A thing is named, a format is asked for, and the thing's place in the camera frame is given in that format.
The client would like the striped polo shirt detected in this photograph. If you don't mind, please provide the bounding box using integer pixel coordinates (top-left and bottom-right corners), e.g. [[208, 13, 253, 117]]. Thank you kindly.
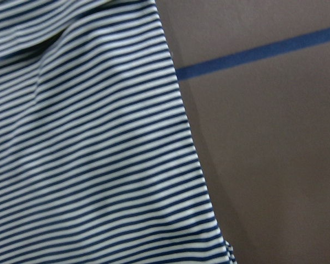
[[0, 1, 235, 263]]

